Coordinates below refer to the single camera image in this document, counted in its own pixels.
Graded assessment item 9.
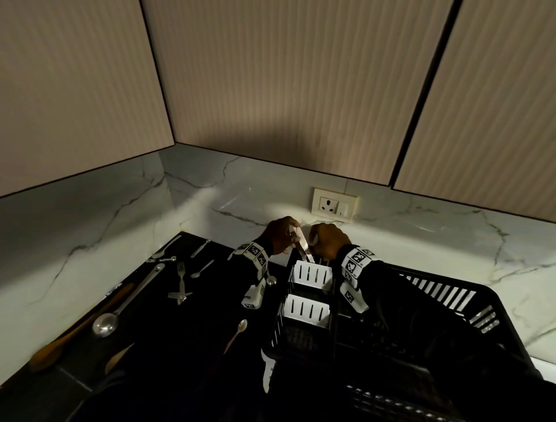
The large steel ladle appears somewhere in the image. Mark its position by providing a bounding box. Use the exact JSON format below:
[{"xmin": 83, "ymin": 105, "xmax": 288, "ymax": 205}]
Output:
[{"xmin": 92, "ymin": 263, "xmax": 166, "ymax": 339}]

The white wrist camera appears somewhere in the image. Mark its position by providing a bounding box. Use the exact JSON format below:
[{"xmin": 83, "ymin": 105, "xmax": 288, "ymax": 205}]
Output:
[
  {"xmin": 339, "ymin": 281, "xmax": 370, "ymax": 314},
  {"xmin": 241, "ymin": 278, "xmax": 267, "ymax": 310}
]

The white marker wrist band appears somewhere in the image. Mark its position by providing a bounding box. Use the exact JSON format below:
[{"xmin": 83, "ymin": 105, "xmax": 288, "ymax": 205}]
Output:
[
  {"xmin": 228, "ymin": 242, "xmax": 270, "ymax": 281},
  {"xmin": 341, "ymin": 246, "xmax": 377, "ymax": 288}
]

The person's right forearm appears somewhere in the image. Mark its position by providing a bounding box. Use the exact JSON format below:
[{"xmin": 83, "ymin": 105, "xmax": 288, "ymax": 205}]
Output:
[{"xmin": 364, "ymin": 260, "xmax": 556, "ymax": 422}]

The white wall power socket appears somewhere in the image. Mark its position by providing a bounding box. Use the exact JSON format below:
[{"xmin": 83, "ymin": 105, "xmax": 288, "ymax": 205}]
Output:
[{"xmin": 311, "ymin": 187, "xmax": 359, "ymax": 223}]

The steel table knife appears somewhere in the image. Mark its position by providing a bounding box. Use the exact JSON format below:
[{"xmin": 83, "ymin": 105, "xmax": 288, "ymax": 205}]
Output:
[{"xmin": 289, "ymin": 225, "xmax": 315, "ymax": 264}]

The person's right hand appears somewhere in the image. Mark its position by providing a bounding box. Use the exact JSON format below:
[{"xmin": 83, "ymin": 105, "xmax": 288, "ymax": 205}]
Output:
[{"xmin": 309, "ymin": 223, "xmax": 353, "ymax": 262}]

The black plastic dish rack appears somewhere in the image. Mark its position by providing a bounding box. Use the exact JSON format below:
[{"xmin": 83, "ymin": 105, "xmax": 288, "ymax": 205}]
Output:
[{"xmin": 261, "ymin": 256, "xmax": 540, "ymax": 422}]

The white slotted cutlery holder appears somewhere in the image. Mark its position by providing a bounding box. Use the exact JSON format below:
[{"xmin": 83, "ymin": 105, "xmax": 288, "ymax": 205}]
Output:
[
  {"xmin": 290, "ymin": 260, "xmax": 333, "ymax": 291},
  {"xmin": 281, "ymin": 294, "xmax": 331, "ymax": 329}
]

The beige ribbed cabinet door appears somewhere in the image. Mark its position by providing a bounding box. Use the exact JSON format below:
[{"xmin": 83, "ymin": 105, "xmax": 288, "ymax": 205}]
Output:
[
  {"xmin": 393, "ymin": 0, "xmax": 556, "ymax": 223},
  {"xmin": 141, "ymin": 0, "xmax": 455, "ymax": 186},
  {"xmin": 0, "ymin": 0, "xmax": 175, "ymax": 198}
]

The long wooden spatula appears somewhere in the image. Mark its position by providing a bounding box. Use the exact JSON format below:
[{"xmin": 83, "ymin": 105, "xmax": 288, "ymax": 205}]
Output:
[{"xmin": 28, "ymin": 283, "xmax": 135, "ymax": 373}]

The person's left hand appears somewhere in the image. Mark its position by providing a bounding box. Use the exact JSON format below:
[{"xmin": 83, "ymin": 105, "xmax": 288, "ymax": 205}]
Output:
[{"xmin": 262, "ymin": 216, "xmax": 301, "ymax": 256}]

